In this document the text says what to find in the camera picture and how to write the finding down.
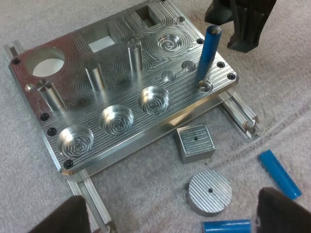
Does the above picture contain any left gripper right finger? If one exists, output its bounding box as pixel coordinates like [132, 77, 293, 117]
[257, 188, 311, 233]

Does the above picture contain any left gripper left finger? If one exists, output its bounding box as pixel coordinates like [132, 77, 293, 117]
[29, 195, 92, 233]

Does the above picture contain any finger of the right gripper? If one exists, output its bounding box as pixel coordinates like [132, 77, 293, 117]
[205, 0, 235, 26]
[227, 0, 277, 53]

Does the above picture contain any bright blue cylinder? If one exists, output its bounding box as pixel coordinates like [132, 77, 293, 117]
[202, 219, 253, 233]
[258, 149, 303, 201]
[195, 25, 222, 82]

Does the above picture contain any grey ribbed disc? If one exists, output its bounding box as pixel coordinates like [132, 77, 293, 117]
[186, 169, 233, 217]

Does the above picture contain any grey metal block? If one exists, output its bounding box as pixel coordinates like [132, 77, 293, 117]
[176, 124, 216, 165]

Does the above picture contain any metal plate on aluminium rails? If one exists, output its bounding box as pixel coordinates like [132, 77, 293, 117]
[2, 0, 262, 233]

